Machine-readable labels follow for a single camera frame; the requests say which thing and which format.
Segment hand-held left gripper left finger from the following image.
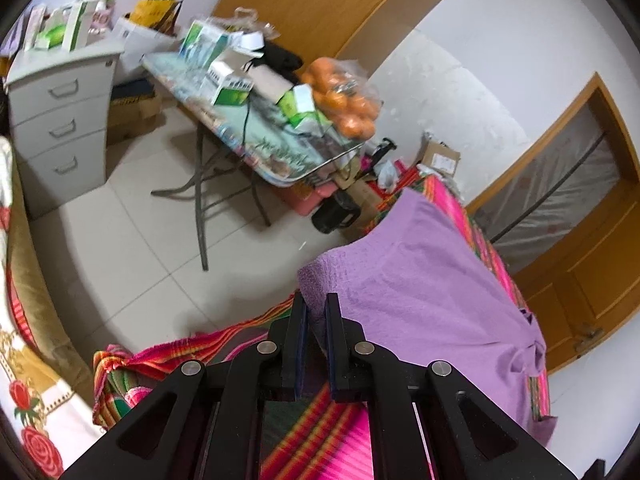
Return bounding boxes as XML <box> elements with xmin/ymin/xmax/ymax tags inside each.
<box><xmin>60</xmin><ymin>290</ymin><xmax>308</xmax><ymax>480</ymax></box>

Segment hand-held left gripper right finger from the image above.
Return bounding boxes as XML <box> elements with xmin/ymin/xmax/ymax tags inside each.
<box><xmin>325</xmin><ymin>292</ymin><xmax>576</xmax><ymax>480</ymax></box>

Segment purple fleece pants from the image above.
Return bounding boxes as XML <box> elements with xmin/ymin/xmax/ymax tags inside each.
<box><xmin>297</xmin><ymin>187</ymin><xmax>558</xmax><ymax>448</ymax></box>

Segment black round container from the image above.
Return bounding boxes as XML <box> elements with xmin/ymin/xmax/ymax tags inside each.
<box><xmin>312</xmin><ymin>192</ymin><xmax>362</xmax><ymax>234</ymax></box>

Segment pink green plaid bed sheet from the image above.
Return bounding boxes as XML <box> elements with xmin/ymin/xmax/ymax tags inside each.
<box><xmin>92</xmin><ymin>160</ymin><xmax>551</xmax><ymax>480</ymax></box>

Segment pink plastic basin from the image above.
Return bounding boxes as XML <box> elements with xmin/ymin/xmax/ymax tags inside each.
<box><xmin>285</xmin><ymin>180</ymin><xmax>337</xmax><ymax>217</ymax></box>

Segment folding table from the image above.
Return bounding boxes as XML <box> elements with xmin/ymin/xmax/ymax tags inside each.
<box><xmin>142</xmin><ymin>52</ymin><xmax>366</xmax><ymax>272</ymax></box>

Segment cardboard parcel box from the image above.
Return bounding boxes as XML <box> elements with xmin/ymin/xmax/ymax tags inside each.
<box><xmin>417</xmin><ymin>137</ymin><xmax>461</xmax><ymax>178</ymax></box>

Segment green tissue pack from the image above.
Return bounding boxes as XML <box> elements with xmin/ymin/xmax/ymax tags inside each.
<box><xmin>277</xmin><ymin>85</ymin><xmax>331</xmax><ymax>133</ymax></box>

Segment bag of oranges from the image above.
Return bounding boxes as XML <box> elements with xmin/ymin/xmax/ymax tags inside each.
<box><xmin>300</xmin><ymin>57</ymin><xmax>383</xmax><ymax>141</ymax></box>

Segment beige folded cloth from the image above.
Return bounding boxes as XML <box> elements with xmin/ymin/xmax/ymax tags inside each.
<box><xmin>250</xmin><ymin>65</ymin><xmax>293</xmax><ymax>103</ymax></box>

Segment wooden door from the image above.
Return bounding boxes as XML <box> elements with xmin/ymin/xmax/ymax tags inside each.
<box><xmin>510</xmin><ymin>180</ymin><xmax>640</xmax><ymax>376</ymax></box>

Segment green white box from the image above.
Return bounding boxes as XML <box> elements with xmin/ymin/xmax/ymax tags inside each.
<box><xmin>207</xmin><ymin>60</ymin><xmax>253</xmax><ymax>107</ymax></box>

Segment plastic sheet door curtain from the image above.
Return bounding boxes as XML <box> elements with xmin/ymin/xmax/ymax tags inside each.
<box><xmin>475</xmin><ymin>100</ymin><xmax>632</xmax><ymax>262</ymax></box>

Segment floral quilt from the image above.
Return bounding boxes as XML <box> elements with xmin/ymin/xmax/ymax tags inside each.
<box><xmin>0</xmin><ymin>135</ymin><xmax>116</xmax><ymax>480</ymax></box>

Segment black bag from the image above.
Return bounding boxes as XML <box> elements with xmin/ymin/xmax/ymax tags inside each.
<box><xmin>262</xmin><ymin>40</ymin><xmax>304</xmax><ymax>74</ymax></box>

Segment worn brown floor carton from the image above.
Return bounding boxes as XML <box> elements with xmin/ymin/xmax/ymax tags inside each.
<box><xmin>107</xmin><ymin>77</ymin><xmax>163</xmax><ymax>147</ymax></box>

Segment teal white carton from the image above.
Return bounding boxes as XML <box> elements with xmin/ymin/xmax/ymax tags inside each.
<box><xmin>180</xmin><ymin>20</ymin><xmax>236</xmax><ymax>69</ymax></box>

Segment grey drawer cabinet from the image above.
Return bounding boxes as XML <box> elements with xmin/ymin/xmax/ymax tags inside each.
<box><xmin>5</xmin><ymin>40</ymin><xmax>126</xmax><ymax>221</ymax></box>

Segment large white box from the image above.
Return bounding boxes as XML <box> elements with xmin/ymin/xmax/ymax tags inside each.
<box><xmin>112</xmin><ymin>15</ymin><xmax>181</xmax><ymax>73</ymax></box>

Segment yellow paper bag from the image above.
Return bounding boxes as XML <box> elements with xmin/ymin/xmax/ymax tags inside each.
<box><xmin>131</xmin><ymin>0</ymin><xmax>183</xmax><ymax>36</ymax></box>

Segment tall green white carton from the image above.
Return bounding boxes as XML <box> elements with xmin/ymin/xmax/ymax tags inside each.
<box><xmin>65</xmin><ymin>0</ymin><xmax>99</xmax><ymax>52</ymax></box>

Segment metal door handle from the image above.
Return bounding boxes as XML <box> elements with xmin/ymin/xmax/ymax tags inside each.
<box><xmin>575</xmin><ymin>324</ymin><xmax>604</xmax><ymax>357</ymax></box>

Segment wooden door frame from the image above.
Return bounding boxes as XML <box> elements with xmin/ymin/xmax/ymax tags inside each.
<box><xmin>465</xmin><ymin>72</ymin><xmax>640</xmax><ymax>266</ymax></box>

